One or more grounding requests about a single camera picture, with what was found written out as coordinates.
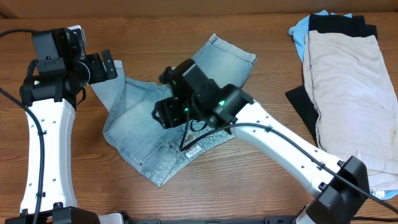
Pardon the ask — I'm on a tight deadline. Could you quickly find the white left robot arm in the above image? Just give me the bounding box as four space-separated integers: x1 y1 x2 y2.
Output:
5 26 124 224

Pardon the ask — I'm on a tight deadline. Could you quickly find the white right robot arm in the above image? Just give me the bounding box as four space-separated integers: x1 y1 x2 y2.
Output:
152 84 369 223

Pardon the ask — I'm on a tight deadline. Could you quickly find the black folded garment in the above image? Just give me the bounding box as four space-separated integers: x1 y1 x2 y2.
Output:
285 13 379 147

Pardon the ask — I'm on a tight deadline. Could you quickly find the beige folded garment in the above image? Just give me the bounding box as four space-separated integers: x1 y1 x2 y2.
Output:
310 30 397 190

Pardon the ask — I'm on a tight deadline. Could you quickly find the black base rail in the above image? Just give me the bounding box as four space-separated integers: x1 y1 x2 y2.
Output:
121 212 296 224

